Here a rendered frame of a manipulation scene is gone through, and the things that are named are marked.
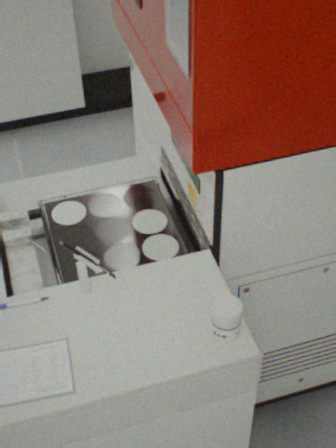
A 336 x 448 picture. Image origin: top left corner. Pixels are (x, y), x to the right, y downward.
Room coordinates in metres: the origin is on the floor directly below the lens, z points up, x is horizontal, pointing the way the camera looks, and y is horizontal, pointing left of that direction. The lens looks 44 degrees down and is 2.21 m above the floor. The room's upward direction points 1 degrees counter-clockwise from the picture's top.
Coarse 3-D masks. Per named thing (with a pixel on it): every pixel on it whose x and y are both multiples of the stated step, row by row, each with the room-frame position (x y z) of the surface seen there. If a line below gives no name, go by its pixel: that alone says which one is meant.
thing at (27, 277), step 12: (12, 228) 1.36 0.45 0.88; (12, 252) 1.26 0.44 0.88; (24, 252) 1.26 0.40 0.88; (12, 264) 1.21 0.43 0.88; (24, 264) 1.21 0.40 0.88; (36, 264) 1.21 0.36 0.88; (12, 276) 1.17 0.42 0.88; (24, 276) 1.17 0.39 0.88; (36, 276) 1.17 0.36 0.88; (24, 288) 1.13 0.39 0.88; (36, 288) 1.13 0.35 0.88
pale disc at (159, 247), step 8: (152, 240) 1.27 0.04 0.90; (160, 240) 1.27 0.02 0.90; (168, 240) 1.27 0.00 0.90; (144, 248) 1.24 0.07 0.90; (152, 248) 1.24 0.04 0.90; (160, 248) 1.24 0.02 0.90; (168, 248) 1.24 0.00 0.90; (176, 248) 1.24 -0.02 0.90; (152, 256) 1.21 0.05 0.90; (160, 256) 1.21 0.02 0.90; (168, 256) 1.21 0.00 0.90
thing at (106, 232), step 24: (96, 192) 1.48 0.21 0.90; (120, 192) 1.48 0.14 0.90; (144, 192) 1.48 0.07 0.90; (48, 216) 1.38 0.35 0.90; (96, 216) 1.38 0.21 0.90; (120, 216) 1.37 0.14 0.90; (168, 216) 1.37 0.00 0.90; (72, 240) 1.28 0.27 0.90; (96, 240) 1.28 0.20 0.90; (120, 240) 1.28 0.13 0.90; (144, 240) 1.27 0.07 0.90; (72, 264) 1.19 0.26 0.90; (120, 264) 1.19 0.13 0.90; (144, 264) 1.18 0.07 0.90
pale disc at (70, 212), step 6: (60, 204) 1.43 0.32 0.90; (66, 204) 1.43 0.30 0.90; (72, 204) 1.43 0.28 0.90; (78, 204) 1.43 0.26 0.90; (54, 210) 1.41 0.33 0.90; (60, 210) 1.41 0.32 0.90; (66, 210) 1.41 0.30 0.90; (72, 210) 1.40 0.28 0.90; (78, 210) 1.40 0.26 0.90; (84, 210) 1.40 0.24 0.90; (54, 216) 1.38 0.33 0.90; (60, 216) 1.38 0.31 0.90; (66, 216) 1.38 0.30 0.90; (72, 216) 1.38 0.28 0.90; (78, 216) 1.38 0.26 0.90; (84, 216) 1.38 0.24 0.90; (60, 222) 1.36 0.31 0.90; (66, 222) 1.35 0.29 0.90; (72, 222) 1.35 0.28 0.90
